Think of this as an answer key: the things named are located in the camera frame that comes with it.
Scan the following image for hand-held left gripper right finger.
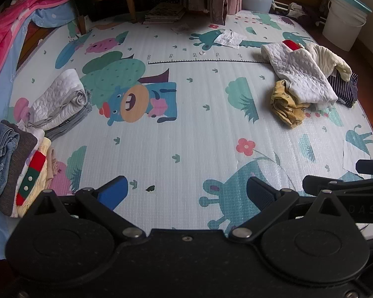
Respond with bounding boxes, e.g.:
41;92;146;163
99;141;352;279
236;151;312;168
228;176;358;243

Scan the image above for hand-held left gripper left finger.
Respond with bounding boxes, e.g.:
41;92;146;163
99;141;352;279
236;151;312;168
25;175;146;243

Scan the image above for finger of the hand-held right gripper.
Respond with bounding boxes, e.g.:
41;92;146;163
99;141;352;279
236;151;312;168
302;175;373;195
355;159;373;176

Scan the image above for white quilted panda garment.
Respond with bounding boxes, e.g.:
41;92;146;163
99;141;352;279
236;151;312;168
261;42;339;104

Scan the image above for flat white paper sheet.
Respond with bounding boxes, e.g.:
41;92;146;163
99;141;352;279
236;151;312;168
343;141;367;173

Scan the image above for folded beige garment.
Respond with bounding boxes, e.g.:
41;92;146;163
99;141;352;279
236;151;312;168
45;147;59;190

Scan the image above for navy striped garment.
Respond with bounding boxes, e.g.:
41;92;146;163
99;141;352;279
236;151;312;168
327;72;359;109

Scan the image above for cream knit with red trim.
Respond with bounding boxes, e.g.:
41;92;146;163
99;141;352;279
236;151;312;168
11;137;52;218

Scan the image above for folded grey garment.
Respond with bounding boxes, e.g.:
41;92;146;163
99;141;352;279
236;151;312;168
44;98;94;140

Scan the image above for yellow printed garment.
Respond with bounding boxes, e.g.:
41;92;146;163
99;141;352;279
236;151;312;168
270;80;314;129

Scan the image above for folded brown grey sweater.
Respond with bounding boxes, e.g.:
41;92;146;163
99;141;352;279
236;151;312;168
0;129;39;217

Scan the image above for cartoon printed play mat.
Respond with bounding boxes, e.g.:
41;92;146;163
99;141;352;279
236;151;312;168
6;9;373;246

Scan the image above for folded white quilted garment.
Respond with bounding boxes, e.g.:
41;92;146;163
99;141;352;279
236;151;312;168
29;68;88;125

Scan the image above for folded white thin garment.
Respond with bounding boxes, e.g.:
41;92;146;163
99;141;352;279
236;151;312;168
17;112;46;139

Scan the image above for cream fleece garment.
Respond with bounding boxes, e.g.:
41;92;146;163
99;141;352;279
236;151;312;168
305;42;352;83

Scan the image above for folded denim jeans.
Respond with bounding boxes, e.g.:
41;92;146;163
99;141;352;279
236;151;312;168
0;120;21;207

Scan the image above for white bucket with teal lid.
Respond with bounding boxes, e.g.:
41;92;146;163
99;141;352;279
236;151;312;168
322;0;373;52

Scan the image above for crumpled white paper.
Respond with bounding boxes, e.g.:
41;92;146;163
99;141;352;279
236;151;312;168
214;29;247;49

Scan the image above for crumpled off-white cloth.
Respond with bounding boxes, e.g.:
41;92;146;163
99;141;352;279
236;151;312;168
286;2;307;17

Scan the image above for stack of flat books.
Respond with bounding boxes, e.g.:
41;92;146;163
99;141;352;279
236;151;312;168
144;2;186;24

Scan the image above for wooden chair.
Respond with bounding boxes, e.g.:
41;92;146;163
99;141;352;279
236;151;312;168
75;0;138;35

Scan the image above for pink printed blanket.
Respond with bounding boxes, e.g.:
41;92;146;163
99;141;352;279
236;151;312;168
0;0;72;95

